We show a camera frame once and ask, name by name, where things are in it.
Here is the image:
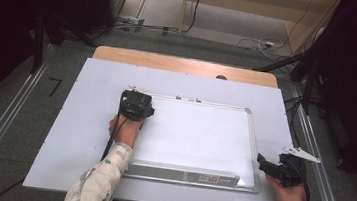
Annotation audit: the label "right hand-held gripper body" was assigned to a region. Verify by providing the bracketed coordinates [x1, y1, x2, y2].
[275, 144, 324, 192]

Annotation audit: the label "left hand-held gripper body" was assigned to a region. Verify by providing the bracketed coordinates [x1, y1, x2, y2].
[117, 83, 159, 124]

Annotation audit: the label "metal-framed whiteboard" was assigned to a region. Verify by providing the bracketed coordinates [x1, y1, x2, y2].
[114, 89, 270, 194]

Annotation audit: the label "person's left hand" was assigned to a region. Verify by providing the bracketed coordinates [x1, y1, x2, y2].
[106, 112, 147, 150]

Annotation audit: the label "person's right hand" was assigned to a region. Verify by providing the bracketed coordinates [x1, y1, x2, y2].
[261, 173, 311, 201]

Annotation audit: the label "white table cover board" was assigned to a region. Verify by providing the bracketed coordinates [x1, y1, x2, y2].
[21, 51, 301, 201]

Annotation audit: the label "wooden table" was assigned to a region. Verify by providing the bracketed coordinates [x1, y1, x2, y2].
[90, 44, 282, 90]

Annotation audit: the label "black metal stand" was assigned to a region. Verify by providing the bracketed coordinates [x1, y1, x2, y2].
[28, 13, 49, 76]
[300, 55, 320, 117]

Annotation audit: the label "grey power strip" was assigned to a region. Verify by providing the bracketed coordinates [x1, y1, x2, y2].
[116, 14, 147, 29]

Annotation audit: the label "wooden shelf unit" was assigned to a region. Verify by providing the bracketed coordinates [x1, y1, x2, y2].
[177, 0, 343, 60]

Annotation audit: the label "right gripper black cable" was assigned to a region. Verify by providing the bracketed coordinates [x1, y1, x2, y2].
[290, 159, 316, 201]

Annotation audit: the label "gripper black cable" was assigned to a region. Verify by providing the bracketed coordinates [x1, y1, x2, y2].
[100, 92, 132, 164]
[290, 159, 316, 201]

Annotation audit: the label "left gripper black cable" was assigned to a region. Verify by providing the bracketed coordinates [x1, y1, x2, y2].
[100, 92, 132, 164]

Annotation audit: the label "black floor cables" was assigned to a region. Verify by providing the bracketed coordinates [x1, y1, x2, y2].
[91, 16, 183, 44]

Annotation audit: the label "white floor cable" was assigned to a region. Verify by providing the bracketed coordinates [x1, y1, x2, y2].
[234, 33, 287, 63]

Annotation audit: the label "hanging black cable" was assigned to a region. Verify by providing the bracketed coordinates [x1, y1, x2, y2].
[185, 0, 205, 35]

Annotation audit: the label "thin black floor cable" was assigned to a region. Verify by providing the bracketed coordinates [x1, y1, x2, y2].
[0, 174, 27, 201]

